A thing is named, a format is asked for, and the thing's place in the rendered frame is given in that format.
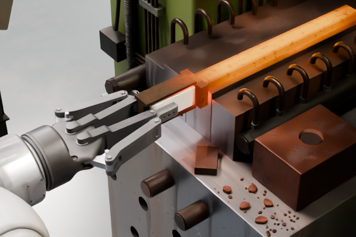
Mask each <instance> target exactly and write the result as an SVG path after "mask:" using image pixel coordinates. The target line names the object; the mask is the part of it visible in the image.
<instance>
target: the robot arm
mask: <svg viewBox="0 0 356 237"><path fill-rule="evenodd" d="M137 93H139V91H137V90H133V91H132V96H130V95H128V93H127V91H125V90H121V91H118V92H115V93H112V94H108V95H105V96H102V97H98V98H95V99H92V100H89V101H85V102H82V103H79V104H76V105H72V106H61V107H56V108H55V109H54V112H55V120H56V122H55V123H54V124H53V125H52V126H50V125H42V126H40V127H38V128H36V129H34V130H31V131H29V132H27V133H25V134H22V135H21V137H20V136H18V135H17V134H13V133H10V134H8V135H5V136H3V137H1V138H0V237H50V235H49V232H48V230H47V228H46V226H45V224H44V222H43V220H42V219H41V218H40V216H39V215H38V213H37V212H36V211H35V210H34V209H33V208H32V206H34V205H36V204H38V203H41V202H42V201H43V200H44V199H45V197H46V192H49V191H51V190H53V189H55V188H57V187H59V186H61V185H63V184H65V183H67V182H69V181H71V180H72V178H73V177H74V176H75V175H76V174H77V173H78V172H79V171H82V170H89V169H92V168H94V167H98V168H102V169H105V172H106V175H108V176H113V175H115V174H116V172H117V171H118V169H119V168H120V167H121V165H122V164H124V163H125V162H127V161H128V160H129V159H131V158H132V157H134V156H135V155H137V154H138V153H139V152H141V151H142V150H143V149H145V148H147V147H148V146H149V145H151V144H152V143H154V142H155V141H156V140H158V139H159V138H160V137H161V136H162V125H161V123H163V122H165V121H167V120H169V119H171V118H173V117H175V116H177V115H178V112H179V111H182V110H184V109H186V108H188V107H190V106H192V105H194V104H195V87H194V86H191V87H189V88H186V89H184V90H182V91H180V92H178V93H176V94H174V95H171V96H169V97H167V98H165V99H163V100H161V101H159V102H156V103H154V104H152V105H150V106H149V110H147V111H145V112H143V113H140V114H138V101H137V100H136V99H135V94H137ZM117 101H119V102H118V103H117Z"/></svg>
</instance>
